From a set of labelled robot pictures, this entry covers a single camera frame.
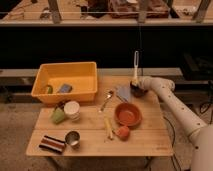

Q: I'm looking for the white handled dish brush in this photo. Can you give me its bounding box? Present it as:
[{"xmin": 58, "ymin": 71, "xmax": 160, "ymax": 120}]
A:
[{"xmin": 132, "ymin": 51, "xmax": 139, "ymax": 86}]

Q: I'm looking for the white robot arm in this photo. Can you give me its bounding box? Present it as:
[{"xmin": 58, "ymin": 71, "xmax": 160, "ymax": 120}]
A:
[{"xmin": 139, "ymin": 76, "xmax": 213, "ymax": 171}]

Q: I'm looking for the dark purple bowl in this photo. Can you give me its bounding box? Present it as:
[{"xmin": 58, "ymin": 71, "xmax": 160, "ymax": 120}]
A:
[{"xmin": 130, "ymin": 84, "xmax": 147, "ymax": 98}]

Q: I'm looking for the orange bowl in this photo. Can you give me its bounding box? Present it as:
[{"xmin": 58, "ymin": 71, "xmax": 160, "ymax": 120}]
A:
[{"xmin": 114, "ymin": 103, "xmax": 142, "ymax": 127}]

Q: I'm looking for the metal spoon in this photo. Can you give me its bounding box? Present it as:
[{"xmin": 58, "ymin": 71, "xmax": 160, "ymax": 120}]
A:
[{"xmin": 99, "ymin": 91, "xmax": 114, "ymax": 112}]

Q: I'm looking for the blue cloth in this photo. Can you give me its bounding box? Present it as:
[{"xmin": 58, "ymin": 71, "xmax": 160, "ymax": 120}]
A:
[{"xmin": 116, "ymin": 86, "xmax": 131, "ymax": 102}]

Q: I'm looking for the yellow stick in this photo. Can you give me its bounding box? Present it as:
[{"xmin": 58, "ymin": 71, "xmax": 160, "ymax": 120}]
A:
[{"xmin": 104, "ymin": 116, "xmax": 113, "ymax": 140}]

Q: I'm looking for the wooden folding table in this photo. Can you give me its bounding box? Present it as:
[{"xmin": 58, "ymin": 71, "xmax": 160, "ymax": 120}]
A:
[{"xmin": 26, "ymin": 76, "xmax": 173, "ymax": 157}]

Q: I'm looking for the blue sponge in tub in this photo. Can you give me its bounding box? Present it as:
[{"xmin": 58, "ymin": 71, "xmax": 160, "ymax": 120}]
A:
[{"xmin": 58, "ymin": 84, "xmax": 72, "ymax": 93}]

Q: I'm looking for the white paper cup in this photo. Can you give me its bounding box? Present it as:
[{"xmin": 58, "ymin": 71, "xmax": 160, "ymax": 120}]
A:
[{"xmin": 64, "ymin": 101, "xmax": 80, "ymax": 121}]

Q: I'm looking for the orange fruit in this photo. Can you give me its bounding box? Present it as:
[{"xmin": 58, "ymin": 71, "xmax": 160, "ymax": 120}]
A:
[{"xmin": 115, "ymin": 126, "xmax": 130, "ymax": 140}]

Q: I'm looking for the yellow plastic tub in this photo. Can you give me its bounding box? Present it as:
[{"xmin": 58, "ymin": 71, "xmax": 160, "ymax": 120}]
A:
[{"xmin": 31, "ymin": 62, "xmax": 98, "ymax": 104}]

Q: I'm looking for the green cup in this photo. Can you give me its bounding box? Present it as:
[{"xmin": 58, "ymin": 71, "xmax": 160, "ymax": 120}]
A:
[{"xmin": 51, "ymin": 108, "xmax": 66, "ymax": 124}]

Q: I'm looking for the green item in tub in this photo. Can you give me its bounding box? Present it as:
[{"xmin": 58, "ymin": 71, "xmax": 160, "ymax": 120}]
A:
[{"xmin": 45, "ymin": 85, "xmax": 53, "ymax": 94}]

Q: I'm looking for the metal cup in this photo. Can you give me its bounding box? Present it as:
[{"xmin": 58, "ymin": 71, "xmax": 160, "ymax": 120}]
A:
[{"xmin": 65, "ymin": 131, "xmax": 80, "ymax": 149}]

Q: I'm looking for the background wooden shelf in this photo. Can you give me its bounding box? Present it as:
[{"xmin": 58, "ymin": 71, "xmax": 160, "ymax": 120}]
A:
[{"xmin": 0, "ymin": 0, "xmax": 213, "ymax": 26}]

